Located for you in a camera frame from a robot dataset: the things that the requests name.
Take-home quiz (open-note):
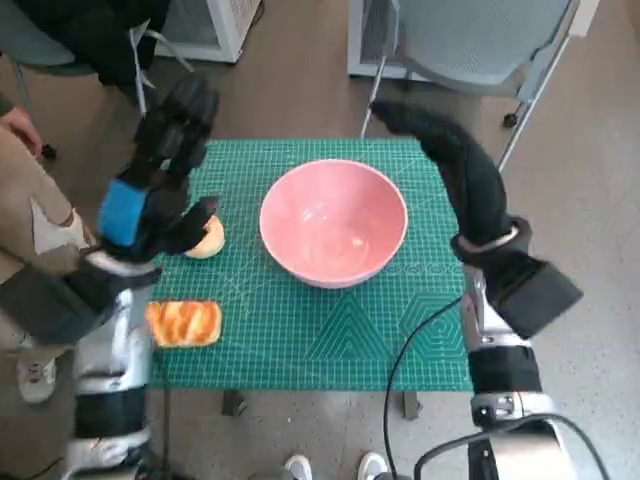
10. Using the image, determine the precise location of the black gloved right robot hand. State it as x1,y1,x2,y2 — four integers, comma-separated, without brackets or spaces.
372,99,514,246

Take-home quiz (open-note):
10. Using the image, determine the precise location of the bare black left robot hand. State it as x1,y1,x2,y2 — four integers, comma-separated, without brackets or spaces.
97,74,224,261

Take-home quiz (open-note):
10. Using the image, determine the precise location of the round pale bread bun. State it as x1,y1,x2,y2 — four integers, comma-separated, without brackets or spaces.
183,217,225,260

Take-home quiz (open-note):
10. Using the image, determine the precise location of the pink bowl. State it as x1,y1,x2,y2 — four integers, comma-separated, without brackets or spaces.
258,158,409,290

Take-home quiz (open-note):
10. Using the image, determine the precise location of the glazed braided bread loaf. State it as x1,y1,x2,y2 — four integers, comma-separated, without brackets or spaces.
144,298,223,349

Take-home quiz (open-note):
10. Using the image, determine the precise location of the grey mesh chair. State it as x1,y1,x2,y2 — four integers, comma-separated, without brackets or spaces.
359,0,591,171

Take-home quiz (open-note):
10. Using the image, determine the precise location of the white mesh cabinet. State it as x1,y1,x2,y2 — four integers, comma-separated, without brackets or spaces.
149,0,264,65
347,0,426,79

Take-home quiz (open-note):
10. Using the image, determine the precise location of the teal seat chair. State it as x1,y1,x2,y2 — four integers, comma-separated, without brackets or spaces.
0,0,196,161

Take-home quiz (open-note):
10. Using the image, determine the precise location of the green cutting mat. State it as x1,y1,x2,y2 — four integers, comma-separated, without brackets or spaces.
144,138,474,392

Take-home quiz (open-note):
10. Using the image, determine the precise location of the grey table foot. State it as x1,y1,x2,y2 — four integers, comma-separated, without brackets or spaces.
399,390,424,420
222,389,249,416

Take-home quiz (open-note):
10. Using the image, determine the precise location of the white shoe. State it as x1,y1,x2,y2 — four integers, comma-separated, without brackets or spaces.
358,451,389,480
284,453,314,480

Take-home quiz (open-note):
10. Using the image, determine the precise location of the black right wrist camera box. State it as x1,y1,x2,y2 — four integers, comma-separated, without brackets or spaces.
487,252,585,340

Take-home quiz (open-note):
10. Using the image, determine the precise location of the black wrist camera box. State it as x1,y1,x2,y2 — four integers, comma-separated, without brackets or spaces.
0,252,119,346
487,252,585,340

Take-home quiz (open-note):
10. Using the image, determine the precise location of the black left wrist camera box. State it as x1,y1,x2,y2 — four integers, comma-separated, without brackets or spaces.
0,252,119,346

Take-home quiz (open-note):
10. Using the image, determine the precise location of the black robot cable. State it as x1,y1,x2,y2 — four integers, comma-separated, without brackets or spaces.
414,429,611,480
152,344,172,480
383,294,464,480

